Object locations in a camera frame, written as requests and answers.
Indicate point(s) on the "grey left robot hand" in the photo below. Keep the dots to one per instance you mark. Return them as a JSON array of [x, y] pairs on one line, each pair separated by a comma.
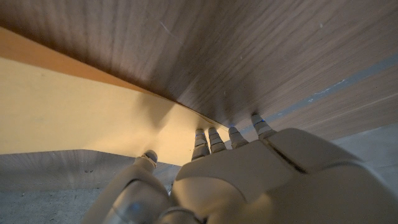
[[264, 183]]

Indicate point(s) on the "orange origami paper sheet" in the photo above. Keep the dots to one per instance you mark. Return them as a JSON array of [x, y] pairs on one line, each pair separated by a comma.
[[77, 118]]

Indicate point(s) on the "grey tape outline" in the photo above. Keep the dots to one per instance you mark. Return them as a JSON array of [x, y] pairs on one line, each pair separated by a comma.
[[342, 83]]

